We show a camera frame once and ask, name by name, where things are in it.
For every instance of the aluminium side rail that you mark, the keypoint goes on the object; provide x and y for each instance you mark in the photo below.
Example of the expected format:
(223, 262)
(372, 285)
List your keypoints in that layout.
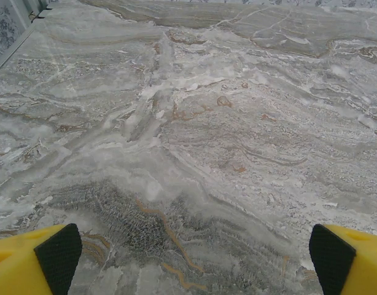
(19, 43)

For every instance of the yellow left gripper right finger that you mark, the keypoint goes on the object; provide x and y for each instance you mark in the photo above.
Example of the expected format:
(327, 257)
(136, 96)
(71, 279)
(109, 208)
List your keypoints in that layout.
(357, 264)

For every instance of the aluminium frame post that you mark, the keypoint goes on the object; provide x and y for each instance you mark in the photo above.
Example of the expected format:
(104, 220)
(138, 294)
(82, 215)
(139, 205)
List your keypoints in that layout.
(24, 9)

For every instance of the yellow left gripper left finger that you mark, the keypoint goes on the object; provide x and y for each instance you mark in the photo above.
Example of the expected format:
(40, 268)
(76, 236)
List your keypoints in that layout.
(19, 264)

